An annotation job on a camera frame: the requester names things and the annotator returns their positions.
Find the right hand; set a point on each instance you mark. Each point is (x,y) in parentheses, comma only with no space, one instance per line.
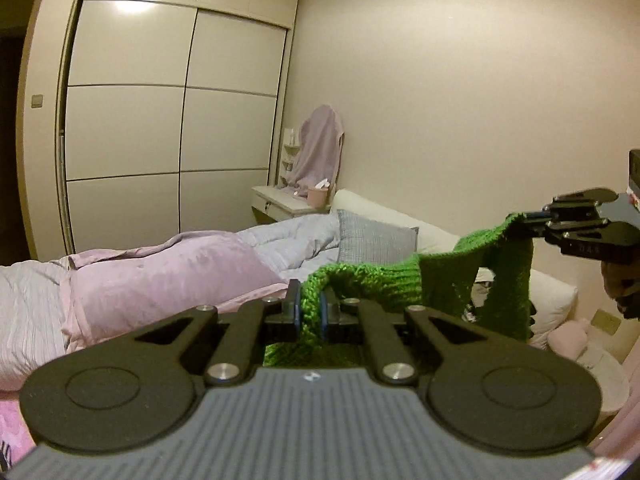
(621,283)

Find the wall power socket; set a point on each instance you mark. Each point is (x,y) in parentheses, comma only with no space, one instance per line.
(606,322)

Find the wall light switch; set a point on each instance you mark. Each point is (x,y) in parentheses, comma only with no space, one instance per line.
(36,101)

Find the white sliding door wardrobe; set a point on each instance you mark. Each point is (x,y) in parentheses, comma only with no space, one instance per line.
(171,116)

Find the white bedside table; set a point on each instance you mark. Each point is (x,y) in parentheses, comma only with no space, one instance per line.
(270,204)

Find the mauve velvet quilt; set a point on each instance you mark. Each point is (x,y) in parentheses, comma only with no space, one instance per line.
(109,292)

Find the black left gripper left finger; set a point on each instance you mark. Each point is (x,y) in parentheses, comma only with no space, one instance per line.
(136,388)

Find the white shelf rack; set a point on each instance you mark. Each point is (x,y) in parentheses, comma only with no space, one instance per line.
(290,146)

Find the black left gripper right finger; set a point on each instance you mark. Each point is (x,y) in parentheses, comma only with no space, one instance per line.
(488,390)

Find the cream white pillow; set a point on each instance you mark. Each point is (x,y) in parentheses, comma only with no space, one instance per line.
(552,298)

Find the pink floral bed blanket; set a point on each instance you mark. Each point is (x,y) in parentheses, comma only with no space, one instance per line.
(16,440)

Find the mauve hanging cloth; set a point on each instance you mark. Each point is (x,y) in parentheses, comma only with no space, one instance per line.
(321,139)

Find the green knitted sweater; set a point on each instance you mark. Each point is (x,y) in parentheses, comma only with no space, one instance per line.
(441,281)

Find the grey textured pillow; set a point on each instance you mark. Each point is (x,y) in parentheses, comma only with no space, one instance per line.
(363,240)

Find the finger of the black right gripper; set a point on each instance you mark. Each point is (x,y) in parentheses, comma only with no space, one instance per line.
(582,205)
(602,240)

